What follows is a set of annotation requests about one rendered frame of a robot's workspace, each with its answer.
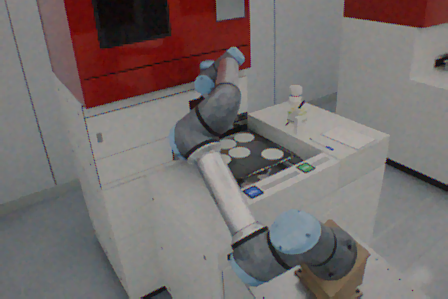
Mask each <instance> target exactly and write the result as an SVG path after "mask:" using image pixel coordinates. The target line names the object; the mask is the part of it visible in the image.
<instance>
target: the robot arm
mask: <svg viewBox="0 0 448 299"><path fill-rule="evenodd" d="M244 62H245V61H244V55H242V53H241V52H240V51H239V49H237V48H236V47H234V46H233V47H231V48H230V49H228V50H227V51H226V52H225V53H224V55H221V57H219V58H218V60H215V61H214V60H205V61H203V62H201V63H200V72H201V73H200V74H199V75H198V77H197V78H196V80H195V89H196V90H197V92H199V93H200V94H202V95H200V98H199V101H200V104H198V105H197V106H196V107H194V109H193V110H191V111H190V112H189V113H187V114H186V115H185V116H184V117H183V118H182V119H180V120H178V121H177V122H176V124H175V125H174V126H173V127H172V128H171V130H170V131H169V133H168V139H169V143H170V145H171V148H172V150H173V151H174V153H175V154H177V157H179V158H180V159H181V160H187V162H188V163H190V164H192V165H194V166H196V168H197V171H198V172H199V174H200V177H201V178H202V180H203V183H204V184H205V186H206V189H207V190H208V191H209V194H210V196H211V197H212V200H213V201H214V203H215V206H216V207H217V209H218V212H219V213H220V214H221V217H222V218H223V220H224V223H225V224H226V226H227V229H228V230H229V232H230V234H231V236H232V241H231V243H230V245H231V247H232V249H233V253H231V255H230V260H231V262H230V263H231V265H232V269H233V270H234V272H235V274H236V275H237V276H238V277H239V278H240V279H241V280H242V281H243V282H245V283H246V284H249V285H250V286H259V285H261V284H264V283H268V282H269V281H270V280H271V279H274V278H276V277H277V276H280V275H281V274H282V273H285V272H287V271H290V270H291V269H292V268H295V267H296V266H298V265H301V263H303V262H305V263H306V264H307V265H308V267H309V268H310V270H311V271H312V272H313V274H315V275H316V276H318V277H319V278H322V279H323V280H328V281H335V280H338V279H340V278H343V277H344V276H345V275H347V274H348V273H349V272H350V270H352V267H353V266H354V265H355V260H356V258H357V246H356V243H355V241H354V239H353V237H352V236H351V235H350V234H348V233H347V232H346V231H344V229H340V228H339V227H328V226H327V225H324V223H322V222H320V221H318V220H317V218H315V217H314V216H312V215H311V214H310V213H306V212H304V211H301V210H298V209H290V210H287V211H284V212H282V214H279V216H277V217H276V219H275V220H273V221H274V223H273V224H272V225H271V226H270V230H269V228H268V227H267V225H265V224H263V223H259V221H258V220H257V218H256V215H254V213H253V210H252V209H251V208H250V205H249V204H248V201H247V200H246V198H245V195H244V194H243V193H242V190H241V189H240V187H239V185H238V184H237V182H236V179H235V178H234V177H233V174H232V172H230V169H229V167H228V166H227V163H226V162H225V160H224V157H222V155H221V152H220V151H221V146H222V145H221V142H220V141H219V139H218V138H219V136H221V135H222V134H223V133H225V132H226V131H227V130H228V129H229V128H230V126H231V125H232V124H233V121H234V120H235V119H236V115H237V114H238V112H239V107H240V104H241V92H240V90H239V88H238V81H239V66H241V65H242V63H244Z"/></svg>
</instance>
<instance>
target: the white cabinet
mask: <svg viewBox="0 0 448 299"><path fill-rule="evenodd" d="M384 170H385V163H383V164H381V165H380V166H377V167H376V168H374V169H372V170H371V171H369V172H367V173H365V174H364V175H361V176H359V178H356V179H354V180H353V181H350V182H349V183H347V184H345V185H344V186H342V187H339V188H337V190H336V191H335V192H334V193H331V194H330V195H328V196H326V197H324V198H323V199H320V200H319V201H318V202H315V203H313V204H312V205H309V206H307V208H304V209H302V210H301V211H304V212H306V213H310V214H311V215H312V216H314V217H315V218H317V220H318V221H320V222H322V223H326V222H327V220H328V219H331V220H333V221H334V222H335V223H336V224H337V225H339V227H341V228H342V229H344V231H346V232H350V231H351V232H352V233H354V234H355V236H357V237H358V238H360V240H362V241H363V242H364V243H365V244H366V245H368V247H371V239H372V234H373V230H374V226H375V218H376V214H377V209H378V205H379V196H380V192H381V187H382V179H383V174H384ZM144 179H145V178H144ZM145 183H146V192H147V196H148V200H149V205H150V213H151V217H152V222H153V229H154V234H155V238H156V242H157V251H158V254H159V258H160V263H161V271H162V275H163V279H164V283H165V287H166V288H167V290H168V292H170V294H171V296H172V297H173V298H174V299H254V297H253V296H252V295H251V293H250V291H248V290H249V289H247V287H246V285H245V284H244V283H243V281H242V280H241V279H240V278H239V277H238V276H237V275H236V274H235V272H234V270H233V269H232V265H231V263H230V262H231V260H230V255H231V253H233V249H232V247H229V248H228V249H227V250H224V251H222V252H221V253H218V254H215V253H213V251H212V250H211V249H210V247H208V246H207V245H206V244H205V243H204V242H203V240H202V239H201V238H200V237H198V235H197V234H195V231H193V229H191V228H190V226H188V225H187V223H186V222H185V221H184V220H183V219H182V218H181V217H180V216H179V215H178V213H177V212H175V210H174V209H172V207H171V206H169V203H167V202H166V200H164V199H163V197H161V196H160V194H159V193H158V192H157V191H156V190H155V189H154V188H153V187H152V185H151V184H150V183H149V182H148V181H147V180H146V179H145Z"/></svg>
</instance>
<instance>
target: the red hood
mask: <svg viewBox="0 0 448 299"><path fill-rule="evenodd" d="M36 1H37V3H36V4H37V6H38V11H39V16H40V21H41V24H42V28H43V34H44V39H45V42H46V47H47V52H48V54H49V60H50V65H51V68H52V72H53V73H54V74H55V75H56V76H57V77H58V78H59V79H60V81H62V83H64V85H65V86H66V88H68V90H70V91H71V93H73V95H74V96H75V97H76V98H77V100H78V101H79V102H80V103H82V105H83V106H84V107H85V108H86V109H91V108H94V107H96V106H101V105H105V104H108V103H111V102H116V101H119V100H122V99H129V98H132V97H135V96H140V95H143V94H146V93H152V92H155V91H158V90H164V89H167V88H170V87H173V86H179V85H182V84H185V83H192V82H195V80H196V78H197V77H198V75H199V74H200V73H201V72H200V63H201V62H203V61H205V60H214V61H215V60H218V58H219V57H221V55H224V53H225V52H226V51H227V50H228V49H230V48H231V47H233V46H234V47H236V48H237V49H239V51H240V52H241V53H242V55H244V61H245V62H244V63H242V65H241V66H239V70H242V69H248V68H251V45H250V10H249V0H36Z"/></svg>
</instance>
